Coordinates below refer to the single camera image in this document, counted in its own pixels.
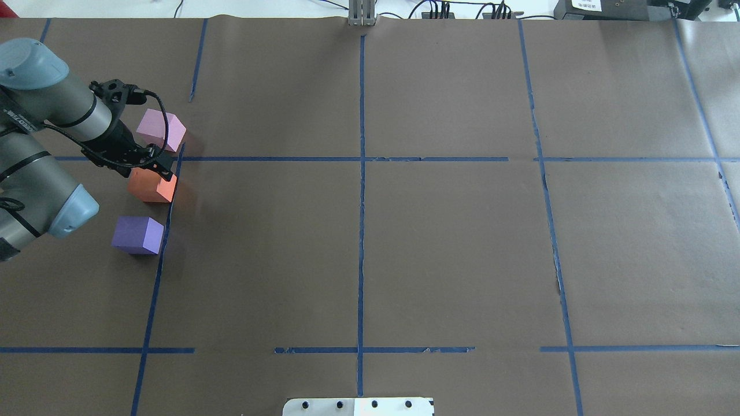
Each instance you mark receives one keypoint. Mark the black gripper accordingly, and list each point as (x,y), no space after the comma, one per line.
(121,140)

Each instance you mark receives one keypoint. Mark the orange foam block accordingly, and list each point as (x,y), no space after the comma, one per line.
(149,187)

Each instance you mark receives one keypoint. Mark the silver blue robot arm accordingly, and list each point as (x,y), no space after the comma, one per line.
(39,92)

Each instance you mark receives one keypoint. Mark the pink foam block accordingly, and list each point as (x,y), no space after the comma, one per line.
(152,128)

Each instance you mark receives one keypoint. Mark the purple foam block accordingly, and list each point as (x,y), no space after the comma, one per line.
(138,235)

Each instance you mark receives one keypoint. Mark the white metal mounting plate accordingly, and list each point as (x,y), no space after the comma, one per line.
(360,406)

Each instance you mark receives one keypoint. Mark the black device box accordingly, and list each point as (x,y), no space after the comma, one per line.
(629,10)

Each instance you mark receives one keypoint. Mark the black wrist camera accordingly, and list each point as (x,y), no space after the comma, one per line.
(118,93)

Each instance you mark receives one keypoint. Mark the aluminium frame post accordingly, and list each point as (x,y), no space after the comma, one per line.
(362,13)

